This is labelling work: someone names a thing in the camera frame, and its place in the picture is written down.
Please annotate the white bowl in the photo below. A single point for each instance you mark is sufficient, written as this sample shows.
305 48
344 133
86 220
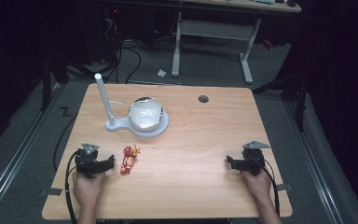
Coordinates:
145 113

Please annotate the white stand with pole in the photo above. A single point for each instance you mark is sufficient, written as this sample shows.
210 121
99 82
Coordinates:
105 99

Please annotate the small red object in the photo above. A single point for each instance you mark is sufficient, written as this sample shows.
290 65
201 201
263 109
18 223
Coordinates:
268 44

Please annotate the red yellow toy figure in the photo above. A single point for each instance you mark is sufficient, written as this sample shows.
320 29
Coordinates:
128 161

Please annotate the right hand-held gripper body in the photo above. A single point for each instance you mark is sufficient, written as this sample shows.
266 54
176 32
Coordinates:
253 160

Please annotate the desk with white legs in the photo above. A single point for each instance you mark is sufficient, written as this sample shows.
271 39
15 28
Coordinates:
217 29

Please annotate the metal floor rail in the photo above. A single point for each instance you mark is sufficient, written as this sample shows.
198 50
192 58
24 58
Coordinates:
317 168
15 155

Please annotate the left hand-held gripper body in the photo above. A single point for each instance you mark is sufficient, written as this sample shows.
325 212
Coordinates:
88 161

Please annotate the grey tape piece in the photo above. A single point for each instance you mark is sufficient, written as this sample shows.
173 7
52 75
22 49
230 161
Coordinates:
52 192
284 187

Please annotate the white paper scrap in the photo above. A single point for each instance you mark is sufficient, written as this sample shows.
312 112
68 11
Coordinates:
161 73

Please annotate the person's right hand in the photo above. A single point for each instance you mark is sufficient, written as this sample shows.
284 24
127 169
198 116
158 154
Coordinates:
258 185

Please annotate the person's left hand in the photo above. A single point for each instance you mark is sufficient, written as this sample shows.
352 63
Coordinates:
87 188

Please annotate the black metal stand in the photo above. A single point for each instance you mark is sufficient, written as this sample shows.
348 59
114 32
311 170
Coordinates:
301 102
46 81

